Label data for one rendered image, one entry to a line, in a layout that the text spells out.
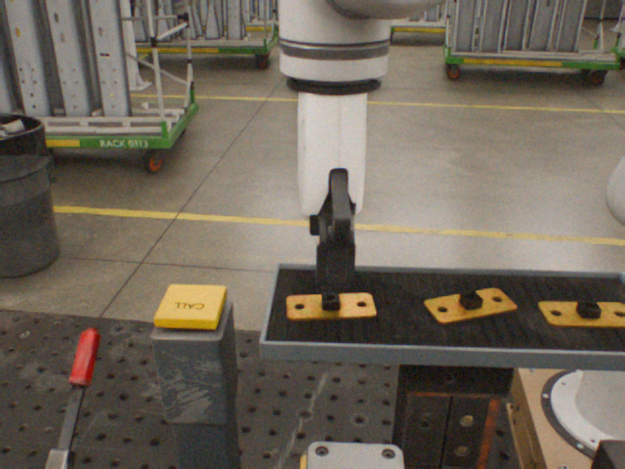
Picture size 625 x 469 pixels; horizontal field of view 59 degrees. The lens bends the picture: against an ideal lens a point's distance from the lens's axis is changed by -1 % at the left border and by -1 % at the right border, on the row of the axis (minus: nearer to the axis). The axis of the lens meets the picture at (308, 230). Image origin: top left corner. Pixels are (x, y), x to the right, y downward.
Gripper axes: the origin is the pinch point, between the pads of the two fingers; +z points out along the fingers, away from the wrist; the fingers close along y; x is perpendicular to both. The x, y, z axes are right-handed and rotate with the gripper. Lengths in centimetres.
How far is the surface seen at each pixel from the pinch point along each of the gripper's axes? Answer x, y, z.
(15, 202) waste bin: -126, -198, 83
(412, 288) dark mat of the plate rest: 8.8, -2.9, 6.5
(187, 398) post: -14.3, 1.4, 16.1
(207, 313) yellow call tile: -11.6, 0.2, 6.6
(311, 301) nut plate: -1.7, -0.8, 6.2
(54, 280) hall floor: -115, -193, 123
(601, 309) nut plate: 25.1, 3.5, 5.3
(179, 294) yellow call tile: -14.8, -3.2, 6.6
